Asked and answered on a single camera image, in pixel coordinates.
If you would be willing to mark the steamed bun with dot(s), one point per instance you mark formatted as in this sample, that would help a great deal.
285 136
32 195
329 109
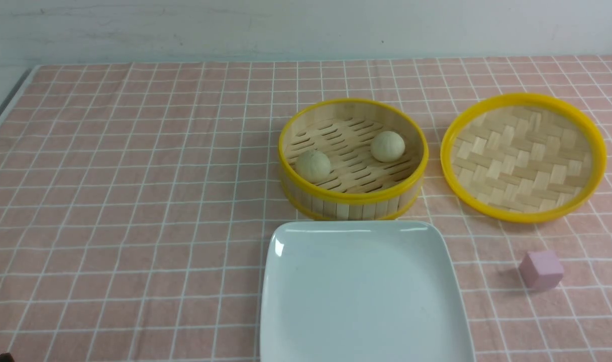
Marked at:
387 146
314 166

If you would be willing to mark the pink checkered tablecloth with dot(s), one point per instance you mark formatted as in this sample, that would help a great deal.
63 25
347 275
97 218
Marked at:
137 201

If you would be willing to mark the pink cube block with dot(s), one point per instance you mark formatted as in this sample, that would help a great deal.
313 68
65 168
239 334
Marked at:
541 270

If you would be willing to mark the white square plate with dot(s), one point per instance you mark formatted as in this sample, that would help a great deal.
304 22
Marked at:
361 291

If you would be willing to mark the yellow rimmed bamboo steamer basket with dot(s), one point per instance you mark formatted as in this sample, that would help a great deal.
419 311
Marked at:
358 186

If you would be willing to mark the yellow rimmed woven steamer lid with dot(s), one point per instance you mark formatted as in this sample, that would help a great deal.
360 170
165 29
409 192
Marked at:
523 158

